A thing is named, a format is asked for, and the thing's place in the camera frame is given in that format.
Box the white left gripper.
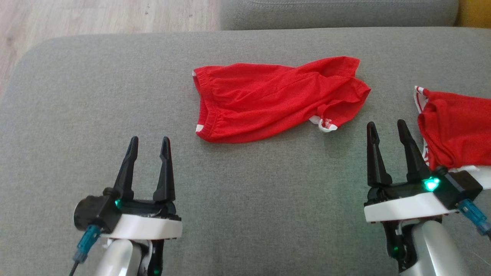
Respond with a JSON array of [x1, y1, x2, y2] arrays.
[[102, 136, 183, 241]]

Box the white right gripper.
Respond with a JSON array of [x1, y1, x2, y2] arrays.
[[364, 119, 459, 224]]

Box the red and white Bulls jersey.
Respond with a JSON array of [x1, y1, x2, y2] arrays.
[[414, 85, 491, 190]]

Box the red shorts with white trim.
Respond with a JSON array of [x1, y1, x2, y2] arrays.
[[192, 56, 372, 144]]

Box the large grey sofa seat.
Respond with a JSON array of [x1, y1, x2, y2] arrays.
[[0, 26, 491, 276]]

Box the yellow sofa backrest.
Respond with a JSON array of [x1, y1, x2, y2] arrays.
[[456, 0, 491, 29]]

